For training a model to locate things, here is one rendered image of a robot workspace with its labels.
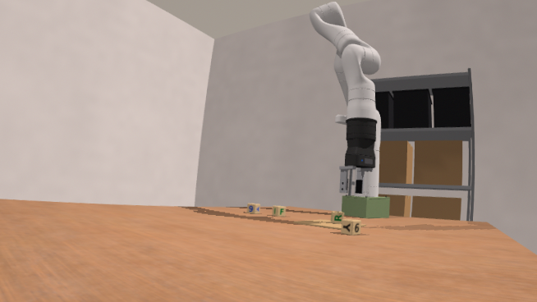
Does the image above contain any tan flat mat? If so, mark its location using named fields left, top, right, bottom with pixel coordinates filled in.
left=293, top=219, right=366, bottom=230

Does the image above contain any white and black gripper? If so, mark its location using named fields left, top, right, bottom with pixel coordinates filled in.
left=335, top=98, right=377, bottom=194

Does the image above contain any wooden letter block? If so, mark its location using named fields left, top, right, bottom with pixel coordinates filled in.
left=272, top=206, right=286, bottom=217
left=331, top=211, right=344, bottom=224
left=341, top=219, right=361, bottom=236
left=247, top=204, right=260, bottom=214

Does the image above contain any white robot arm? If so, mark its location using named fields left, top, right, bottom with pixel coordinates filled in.
left=310, top=2, right=381, bottom=197

